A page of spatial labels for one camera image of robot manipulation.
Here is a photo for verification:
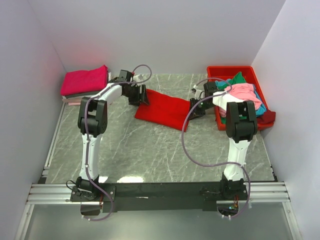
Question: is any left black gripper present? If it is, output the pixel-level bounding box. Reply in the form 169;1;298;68
124;85;150;107

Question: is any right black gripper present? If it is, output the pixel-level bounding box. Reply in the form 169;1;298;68
186;97;215;121

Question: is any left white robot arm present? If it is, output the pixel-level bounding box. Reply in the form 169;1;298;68
75;70;152;201

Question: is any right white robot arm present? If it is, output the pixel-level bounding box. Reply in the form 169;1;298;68
186;81;261;200

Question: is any light blue t-shirt in bin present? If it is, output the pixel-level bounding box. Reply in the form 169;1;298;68
229;82;267;117

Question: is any red plastic bin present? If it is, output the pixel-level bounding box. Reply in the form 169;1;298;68
206;66;274;131

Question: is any pink t-shirt in bin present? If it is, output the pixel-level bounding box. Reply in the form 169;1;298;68
218;83;267;118

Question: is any green t-shirt in bin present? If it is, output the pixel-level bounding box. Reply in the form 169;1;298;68
216;71;246;124

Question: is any dark red t-shirt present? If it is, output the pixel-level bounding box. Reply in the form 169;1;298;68
257;110;276;125

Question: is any folded magenta t-shirt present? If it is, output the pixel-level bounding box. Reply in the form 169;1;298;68
60;64;109;96

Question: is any folded light pink t-shirt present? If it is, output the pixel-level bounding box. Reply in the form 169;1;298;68
67;76;115;107

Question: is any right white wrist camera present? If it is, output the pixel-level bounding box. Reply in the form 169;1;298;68
191;85;205;100

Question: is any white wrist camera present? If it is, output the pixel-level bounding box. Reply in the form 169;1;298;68
191;85;205;100
131;74;145;87

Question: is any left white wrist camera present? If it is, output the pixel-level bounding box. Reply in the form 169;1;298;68
131;74;145;87

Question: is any aluminium frame rail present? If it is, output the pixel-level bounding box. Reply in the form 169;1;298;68
26;182;291;205

